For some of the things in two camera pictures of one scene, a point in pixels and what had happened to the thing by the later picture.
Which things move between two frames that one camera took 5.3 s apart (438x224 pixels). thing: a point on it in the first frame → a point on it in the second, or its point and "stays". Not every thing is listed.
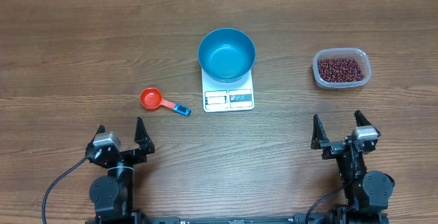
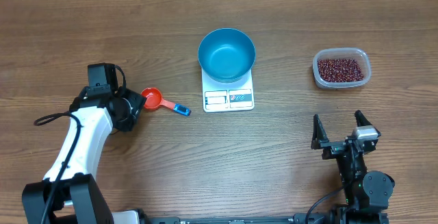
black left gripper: x=145 y=146 → x=138 y=101
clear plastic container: x=341 y=68 stays
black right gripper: x=331 y=148 stays
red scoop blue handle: x=150 y=98 stays
